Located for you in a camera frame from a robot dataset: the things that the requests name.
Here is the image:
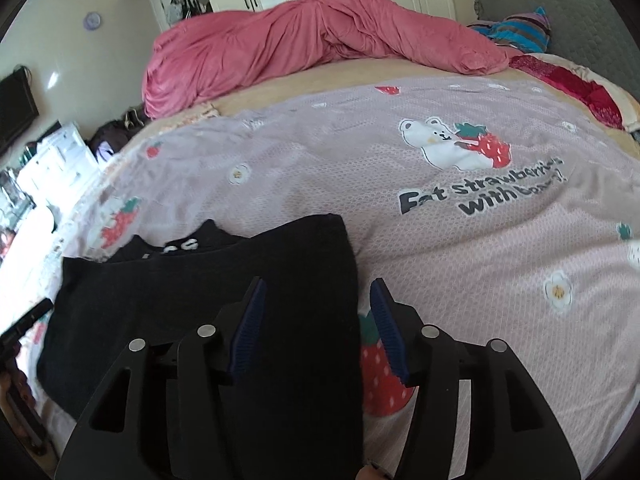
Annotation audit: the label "striped pillow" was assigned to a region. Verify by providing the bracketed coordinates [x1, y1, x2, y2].
[467, 6, 553, 56]

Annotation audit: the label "grey quilted headboard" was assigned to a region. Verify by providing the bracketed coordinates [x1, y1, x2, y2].
[472, 0, 640, 113]

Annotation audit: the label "black garment with orange cuffs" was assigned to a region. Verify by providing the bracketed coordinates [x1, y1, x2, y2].
[36, 214, 366, 480]

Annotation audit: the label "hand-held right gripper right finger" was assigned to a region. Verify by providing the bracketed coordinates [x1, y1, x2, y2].
[369, 279, 583, 480]

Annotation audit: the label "hanging clothes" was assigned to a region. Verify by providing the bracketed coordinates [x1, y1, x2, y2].
[167, 0, 213, 23]

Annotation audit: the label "black television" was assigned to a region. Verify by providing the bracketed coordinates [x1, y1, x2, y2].
[0, 65, 40, 157]

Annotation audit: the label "person's left hand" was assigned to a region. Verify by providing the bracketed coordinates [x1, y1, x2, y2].
[0, 367, 26, 411]

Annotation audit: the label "pink duvet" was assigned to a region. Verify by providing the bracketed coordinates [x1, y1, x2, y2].
[142, 0, 512, 121]

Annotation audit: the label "white cluttered dresser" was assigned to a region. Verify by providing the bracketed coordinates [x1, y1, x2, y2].
[17, 122, 101, 207]

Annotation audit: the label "strawberry bear printed bed sheet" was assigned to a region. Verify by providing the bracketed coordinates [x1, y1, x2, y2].
[0, 76, 640, 480]

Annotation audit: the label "beige mattress cover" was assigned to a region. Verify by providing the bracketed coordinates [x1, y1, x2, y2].
[145, 54, 640, 148]

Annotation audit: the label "dark clothes pile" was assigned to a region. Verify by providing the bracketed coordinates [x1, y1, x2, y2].
[90, 107, 151, 162]

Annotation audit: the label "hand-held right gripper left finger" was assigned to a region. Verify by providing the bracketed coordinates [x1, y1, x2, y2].
[55, 276, 268, 480]

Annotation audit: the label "red patterned blanket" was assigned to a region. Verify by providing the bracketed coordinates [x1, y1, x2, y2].
[507, 52, 640, 133]

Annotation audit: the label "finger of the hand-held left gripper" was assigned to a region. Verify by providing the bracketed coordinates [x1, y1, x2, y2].
[0, 298, 55, 348]

